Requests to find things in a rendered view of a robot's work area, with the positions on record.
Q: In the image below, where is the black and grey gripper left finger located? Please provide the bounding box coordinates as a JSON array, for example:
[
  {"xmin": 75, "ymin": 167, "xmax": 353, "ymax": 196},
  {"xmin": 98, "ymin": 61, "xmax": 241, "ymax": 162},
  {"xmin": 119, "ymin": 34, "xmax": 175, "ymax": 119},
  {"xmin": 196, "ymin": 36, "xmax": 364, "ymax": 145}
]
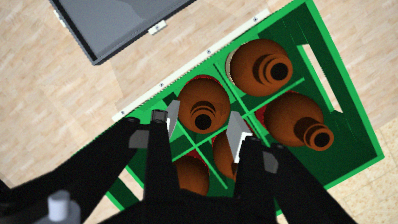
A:
[{"xmin": 0, "ymin": 100, "xmax": 189, "ymax": 224}]

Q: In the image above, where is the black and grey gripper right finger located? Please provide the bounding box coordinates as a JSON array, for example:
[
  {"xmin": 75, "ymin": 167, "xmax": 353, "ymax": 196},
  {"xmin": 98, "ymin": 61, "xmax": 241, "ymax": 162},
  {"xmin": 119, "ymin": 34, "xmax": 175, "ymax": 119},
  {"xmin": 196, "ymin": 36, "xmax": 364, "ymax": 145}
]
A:
[{"xmin": 226, "ymin": 111, "xmax": 358, "ymax": 224}]

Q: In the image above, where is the grey square tray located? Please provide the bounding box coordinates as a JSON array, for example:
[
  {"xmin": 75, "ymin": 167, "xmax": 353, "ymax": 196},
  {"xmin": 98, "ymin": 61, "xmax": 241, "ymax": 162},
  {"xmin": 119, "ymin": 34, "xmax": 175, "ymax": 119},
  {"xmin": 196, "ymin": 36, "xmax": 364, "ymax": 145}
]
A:
[{"xmin": 49, "ymin": 0, "xmax": 197, "ymax": 65}]

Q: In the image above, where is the green divided crate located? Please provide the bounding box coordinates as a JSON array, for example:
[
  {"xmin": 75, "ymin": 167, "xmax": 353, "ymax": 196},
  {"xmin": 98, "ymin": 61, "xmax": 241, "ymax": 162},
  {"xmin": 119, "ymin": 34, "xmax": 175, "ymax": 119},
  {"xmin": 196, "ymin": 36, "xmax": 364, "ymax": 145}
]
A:
[{"xmin": 100, "ymin": 0, "xmax": 385, "ymax": 197}]

